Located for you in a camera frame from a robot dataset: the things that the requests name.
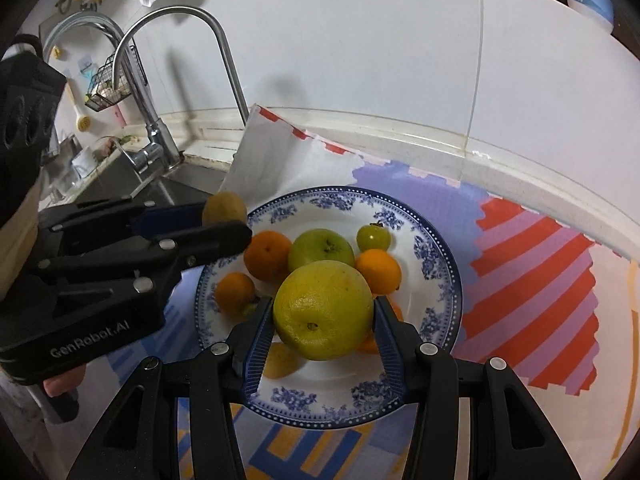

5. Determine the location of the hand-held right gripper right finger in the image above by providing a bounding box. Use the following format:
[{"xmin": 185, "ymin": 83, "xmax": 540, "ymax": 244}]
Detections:
[{"xmin": 372, "ymin": 295, "xmax": 571, "ymax": 480}]

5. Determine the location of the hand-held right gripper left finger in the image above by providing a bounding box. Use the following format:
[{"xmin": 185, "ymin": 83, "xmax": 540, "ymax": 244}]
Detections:
[{"xmin": 65, "ymin": 297, "xmax": 276, "ymax": 480}]

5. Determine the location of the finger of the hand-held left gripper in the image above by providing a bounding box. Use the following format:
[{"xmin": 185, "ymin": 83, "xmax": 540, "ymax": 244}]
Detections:
[
  {"xmin": 37, "ymin": 197, "xmax": 207, "ymax": 249},
  {"xmin": 35, "ymin": 222, "xmax": 253, "ymax": 322}
]

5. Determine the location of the small tan round fruit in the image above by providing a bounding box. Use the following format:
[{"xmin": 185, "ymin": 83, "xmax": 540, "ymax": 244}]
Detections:
[
  {"xmin": 201, "ymin": 191, "xmax": 248, "ymax": 228},
  {"xmin": 262, "ymin": 342, "xmax": 303, "ymax": 380}
]

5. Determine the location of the large yellow-green citrus fruit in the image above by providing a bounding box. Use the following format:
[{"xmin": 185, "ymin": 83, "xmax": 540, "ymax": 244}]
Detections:
[{"xmin": 272, "ymin": 260, "xmax": 376, "ymax": 362}]

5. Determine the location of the blue and white patterned plate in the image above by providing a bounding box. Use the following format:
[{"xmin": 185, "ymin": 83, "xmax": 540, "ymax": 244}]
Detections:
[{"xmin": 194, "ymin": 186, "xmax": 463, "ymax": 431}]

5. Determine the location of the green apple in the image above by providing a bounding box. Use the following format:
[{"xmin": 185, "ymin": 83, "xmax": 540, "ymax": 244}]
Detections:
[{"xmin": 287, "ymin": 228, "xmax": 356, "ymax": 273}]

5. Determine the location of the green persimmon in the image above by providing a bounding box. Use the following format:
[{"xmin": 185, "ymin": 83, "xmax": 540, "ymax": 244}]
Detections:
[{"xmin": 356, "ymin": 221, "xmax": 394, "ymax": 252}]

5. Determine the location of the person's left hand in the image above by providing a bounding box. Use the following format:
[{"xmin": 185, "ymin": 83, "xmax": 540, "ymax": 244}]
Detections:
[{"xmin": 42, "ymin": 366, "xmax": 87, "ymax": 399}]

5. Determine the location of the steel sink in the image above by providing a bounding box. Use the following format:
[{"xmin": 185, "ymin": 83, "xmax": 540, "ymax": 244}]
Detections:
[{"xmin": 75, "ymin": 157, "xmax": 228, "ymax": 207}]

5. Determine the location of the yellow and white brush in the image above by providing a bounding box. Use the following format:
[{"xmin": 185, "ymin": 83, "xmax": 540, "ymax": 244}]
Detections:
[{"xmin": 65, "ymin": 82, "xmax": 94, "ymax": 134}]

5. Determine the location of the small orange persimmon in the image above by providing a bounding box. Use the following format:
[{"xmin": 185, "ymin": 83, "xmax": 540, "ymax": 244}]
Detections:
[{"xmin": 215, "ymin": 272, "xmax": 261, "ymax": 318}]

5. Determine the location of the thick chrome faucet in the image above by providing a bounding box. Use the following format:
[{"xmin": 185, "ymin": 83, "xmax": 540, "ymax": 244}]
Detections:
[{"xmin": 42, "ymin": 12, "xmax": 182, "ymax": 177}]

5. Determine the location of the colourful printed mat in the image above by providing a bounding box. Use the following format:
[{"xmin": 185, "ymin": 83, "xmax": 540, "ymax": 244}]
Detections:
[{"xmin": 100, "ymin": 104, "xmax": 640, "ymax": 480}]

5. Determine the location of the wire sink basket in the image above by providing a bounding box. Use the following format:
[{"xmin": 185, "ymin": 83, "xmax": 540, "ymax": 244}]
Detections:
[{"xmin": 84, "ymin": 45, "xmax": 139, "ymax": 113}]

